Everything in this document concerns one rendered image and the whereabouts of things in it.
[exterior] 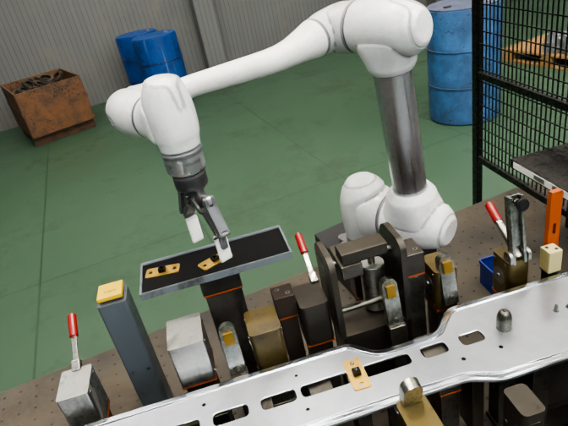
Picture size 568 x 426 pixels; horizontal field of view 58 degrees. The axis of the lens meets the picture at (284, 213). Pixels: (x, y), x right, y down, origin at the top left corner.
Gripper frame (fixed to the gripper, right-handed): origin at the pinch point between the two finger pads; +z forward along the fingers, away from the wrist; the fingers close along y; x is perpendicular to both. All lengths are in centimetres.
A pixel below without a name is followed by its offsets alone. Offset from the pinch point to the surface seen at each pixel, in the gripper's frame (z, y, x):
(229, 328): 10.1, 17.3, -8.5
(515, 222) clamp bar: 6, 45, 55
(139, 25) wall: 26, -685, 273
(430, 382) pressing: 20, 52, 15
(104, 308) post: 7.0, -9.1, -26.7
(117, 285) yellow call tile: 4.4, -11.4, -21.4
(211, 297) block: 12.4, 1.4, -4.3
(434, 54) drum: 57, -190, 329
